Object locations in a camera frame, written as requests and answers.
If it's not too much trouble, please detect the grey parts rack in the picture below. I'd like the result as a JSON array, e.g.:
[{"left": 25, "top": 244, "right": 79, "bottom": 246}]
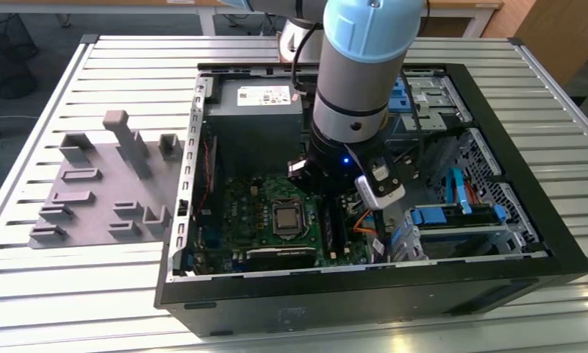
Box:
[{"left": 27, "top": 110, "right": 187, "bottom": 251}]

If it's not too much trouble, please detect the black mesh bin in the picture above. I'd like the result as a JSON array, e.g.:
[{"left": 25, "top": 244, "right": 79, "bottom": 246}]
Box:
[{"left": 0, "top": 13, "right": 39, "bottom": 99}]

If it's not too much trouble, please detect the blue plastic clip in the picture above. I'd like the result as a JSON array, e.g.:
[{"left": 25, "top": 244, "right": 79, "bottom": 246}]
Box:
[{"left": 390, "top": 224, "right": 408, "bottom": 254}]

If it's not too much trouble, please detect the black PC case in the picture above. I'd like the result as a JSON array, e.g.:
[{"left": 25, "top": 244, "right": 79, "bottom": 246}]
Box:
[{"left": 154, "top": 62, "right": 588, "bottom": 338}]

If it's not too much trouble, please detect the green motherboard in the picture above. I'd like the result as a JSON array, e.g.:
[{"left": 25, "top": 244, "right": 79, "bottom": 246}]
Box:
[{"left": 186, "top": 171, "right": 374, "bottom": 275}]

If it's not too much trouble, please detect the grey power supply unit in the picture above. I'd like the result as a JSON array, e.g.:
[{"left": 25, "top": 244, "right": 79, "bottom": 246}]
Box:
[{"left": 204, "top": 79, "right": 308, "bottom": 174}]

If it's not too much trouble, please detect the white framed desk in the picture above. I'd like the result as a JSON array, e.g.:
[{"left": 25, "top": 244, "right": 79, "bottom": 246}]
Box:
[{"left": 195, "top": 0, "right": 506, "bottom": 38}]

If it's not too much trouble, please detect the black graphics card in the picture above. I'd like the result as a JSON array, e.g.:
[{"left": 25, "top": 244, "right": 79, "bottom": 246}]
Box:
[{"left": 244, "top": 246, "right": 320, "bottom": 273}]

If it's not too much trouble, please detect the metal drive cage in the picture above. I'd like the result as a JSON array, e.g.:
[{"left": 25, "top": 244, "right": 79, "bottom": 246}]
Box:
[{"left": 387, "top": 71, "right": 475, "bottom": 155}]

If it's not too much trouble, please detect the black camera cable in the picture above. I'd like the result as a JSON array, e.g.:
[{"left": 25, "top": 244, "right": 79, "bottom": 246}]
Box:
[
  {"left": 291, "top": 21, "right": 324, "bottom": 99},
  {"left": 398, "top": 68, "right": 426, "bottom": 160}
]

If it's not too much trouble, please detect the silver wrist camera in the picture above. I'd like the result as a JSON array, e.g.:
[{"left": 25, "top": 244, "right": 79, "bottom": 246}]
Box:
[{"left": 355, "top": 174, "right": 407, "bottom": 210}]

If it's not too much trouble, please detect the blue flat wire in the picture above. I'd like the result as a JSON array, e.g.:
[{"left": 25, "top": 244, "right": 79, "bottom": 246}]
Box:
[{"left": 443, "top": 167, "right": 475, "bottom": 216}]

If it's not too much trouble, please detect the hard disk in blue carrier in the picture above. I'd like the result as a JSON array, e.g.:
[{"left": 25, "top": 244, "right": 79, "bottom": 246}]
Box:
[{"left": 410, "top": 204, "right": 510, "bottom": 231}]

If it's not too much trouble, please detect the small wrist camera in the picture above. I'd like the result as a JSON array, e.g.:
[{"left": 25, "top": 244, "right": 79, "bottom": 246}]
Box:
[{"left": 287, "top": 160, "right": 311, "bottom": 182}]

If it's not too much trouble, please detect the black camera bracket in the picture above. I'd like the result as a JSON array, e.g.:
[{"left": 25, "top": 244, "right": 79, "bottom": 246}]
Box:
[{"left": 346, "top": 143, "right": 404, "bottom": 196}]

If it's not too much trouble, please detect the CPU socket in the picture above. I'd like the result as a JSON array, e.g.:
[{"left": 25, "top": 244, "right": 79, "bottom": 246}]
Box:
[{"left": 270, "top": 197, "right": 310, "bottom": 242}]

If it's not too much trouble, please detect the blue drive bay latch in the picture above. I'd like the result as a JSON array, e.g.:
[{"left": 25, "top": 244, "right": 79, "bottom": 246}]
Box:
[{"left": 390, "top": 76, "right": 416, "bottom": 113}]

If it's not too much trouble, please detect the silver CPU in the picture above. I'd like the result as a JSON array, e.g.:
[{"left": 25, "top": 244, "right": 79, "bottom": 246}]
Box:
[{"left": 274, "top": 205, "right": 300, "bottom": 231}]

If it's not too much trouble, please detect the wooden cabinet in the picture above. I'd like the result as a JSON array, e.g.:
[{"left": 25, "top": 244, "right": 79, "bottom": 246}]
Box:
[{"left": 514, "top": 0, "right": 588, "bottom": 88}]

